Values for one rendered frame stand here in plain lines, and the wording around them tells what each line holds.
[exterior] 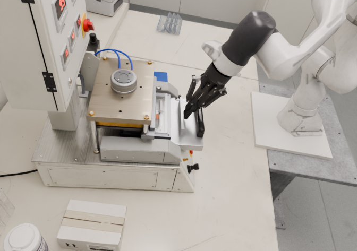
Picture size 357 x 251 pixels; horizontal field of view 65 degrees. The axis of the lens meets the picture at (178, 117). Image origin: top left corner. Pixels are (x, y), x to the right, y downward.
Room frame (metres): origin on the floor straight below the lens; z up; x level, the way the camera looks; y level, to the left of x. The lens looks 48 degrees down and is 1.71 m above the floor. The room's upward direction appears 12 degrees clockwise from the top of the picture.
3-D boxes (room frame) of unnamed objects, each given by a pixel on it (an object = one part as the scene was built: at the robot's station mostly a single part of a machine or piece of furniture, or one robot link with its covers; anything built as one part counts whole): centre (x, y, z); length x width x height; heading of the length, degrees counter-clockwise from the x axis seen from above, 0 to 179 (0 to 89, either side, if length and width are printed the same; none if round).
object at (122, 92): (0.64, 0.22, 1.08); 0.31 x 0.24 x 0.13; 11
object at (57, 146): (0.62, 0.22, 0.93); 0.46 x 0.35 x 0.01; 101
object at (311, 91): (1.01, -0.51, 1.03); 0.18 x 0.11 x 0.25; 38
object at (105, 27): (1.32, 0.62, 0.77); 0.84 x 0.30 x 0.04; 2
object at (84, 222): (0.30, 0.19, 0.80); 0.19 x 0.13 x 0.09; 92
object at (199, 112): (0.67, -0.07, 0.99); 0.15 x 0.02 x 0.04; 11
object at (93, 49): (0.82, 0.35, 1.05); 0.15 x 0.05 x 0.15; 11
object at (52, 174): (0.64, 0.18, 0.84); 0.53 x 0.37 x 0.17; 101
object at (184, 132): (0.65, 0.06, 0.97); 0.30 x 0.22 x 0.08; 101
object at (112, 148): (0.50, 0.09, 0.97); 0.25 x 0.05 x 0.07; 101
